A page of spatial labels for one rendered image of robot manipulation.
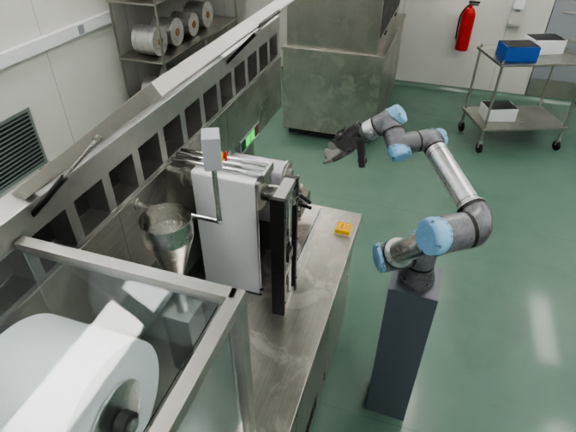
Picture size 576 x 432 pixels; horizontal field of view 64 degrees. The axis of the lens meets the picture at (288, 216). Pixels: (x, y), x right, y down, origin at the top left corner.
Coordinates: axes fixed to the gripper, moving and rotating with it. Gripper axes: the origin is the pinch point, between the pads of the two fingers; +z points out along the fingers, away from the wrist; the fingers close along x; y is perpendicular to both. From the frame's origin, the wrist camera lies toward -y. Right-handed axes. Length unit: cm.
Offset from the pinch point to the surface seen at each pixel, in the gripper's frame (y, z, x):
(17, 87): 143, 248, -116
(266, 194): 9.7, 11.8, 30.0
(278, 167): 9.2, 17.6, 4.9
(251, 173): 19.9, 7.7, 34.2
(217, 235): 7, 37, 37
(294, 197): 4.7, 0.9, 33.1
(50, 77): 140, 251, -152
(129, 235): 31, 39, 64
